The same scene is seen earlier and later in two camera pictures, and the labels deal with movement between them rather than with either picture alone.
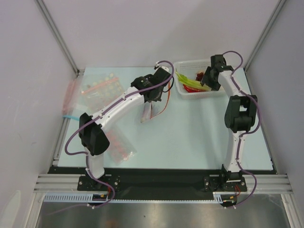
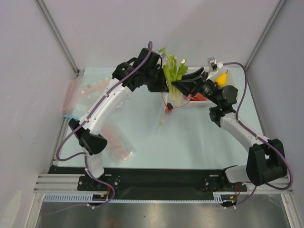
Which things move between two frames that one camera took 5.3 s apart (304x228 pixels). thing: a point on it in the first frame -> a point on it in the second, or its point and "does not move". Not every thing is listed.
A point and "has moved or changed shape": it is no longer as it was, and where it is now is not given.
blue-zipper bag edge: x=77 y=118 does not move
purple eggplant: x=147 y=112 -> x=169 y=106
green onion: x=191 y=83 has moved or changed shape
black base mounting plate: x=162 y=184 does not move
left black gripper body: x=158 y=96 -> x=154 y=79
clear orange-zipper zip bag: x=150 y=109 -> x=175 y=98
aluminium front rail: x=59 y=183 does not move
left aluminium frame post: x=51 y=23 does not move
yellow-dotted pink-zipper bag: x=98 y=89 does not move
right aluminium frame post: x=274 y=15 does not move
